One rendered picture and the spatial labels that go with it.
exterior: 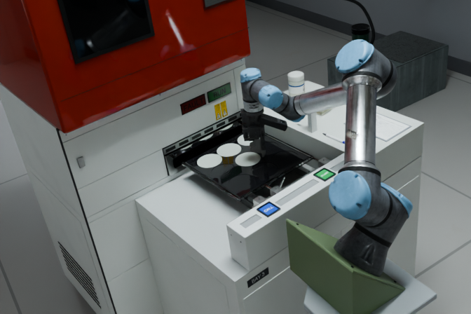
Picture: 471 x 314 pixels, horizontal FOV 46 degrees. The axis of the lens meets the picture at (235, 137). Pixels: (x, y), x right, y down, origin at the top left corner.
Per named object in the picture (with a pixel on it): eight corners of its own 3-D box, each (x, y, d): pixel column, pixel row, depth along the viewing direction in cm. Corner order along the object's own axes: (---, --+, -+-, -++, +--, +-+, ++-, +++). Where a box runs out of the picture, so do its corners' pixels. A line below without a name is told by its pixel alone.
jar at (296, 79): (285, 94, 249) (284, 74, 244) (296, 88, 252) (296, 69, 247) (296, 99, 244) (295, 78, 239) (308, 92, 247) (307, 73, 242)
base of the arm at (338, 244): (389, 280, 161) (406, 250, 160) (362, 271, 150) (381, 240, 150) (350, 251, 172) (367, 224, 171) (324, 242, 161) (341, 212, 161)
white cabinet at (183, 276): (170, 341, 259) (134, 200, 218) (316, 240, 307) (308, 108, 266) (261, 441, 214) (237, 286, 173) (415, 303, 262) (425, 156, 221)
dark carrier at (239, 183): (185, 162, 223) (185, 161, 222) (251, 129, 240) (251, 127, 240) (240, 198, 198) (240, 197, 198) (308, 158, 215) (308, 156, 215)
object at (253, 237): (230, 257, 183) (225, 224, 176) (344, 183, 211) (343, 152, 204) (249, 272, 177) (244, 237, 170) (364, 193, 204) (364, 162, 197)
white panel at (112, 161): (85, 221, 210) (55, 128, 190) (250, 134, 250) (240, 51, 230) (88, 224, 208) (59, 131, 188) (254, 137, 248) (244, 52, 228)
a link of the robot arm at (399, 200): (400, 247, 159) (425, 206, 158) (374, 235, 151) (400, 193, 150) (371, 227, 169) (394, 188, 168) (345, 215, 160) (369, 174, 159)
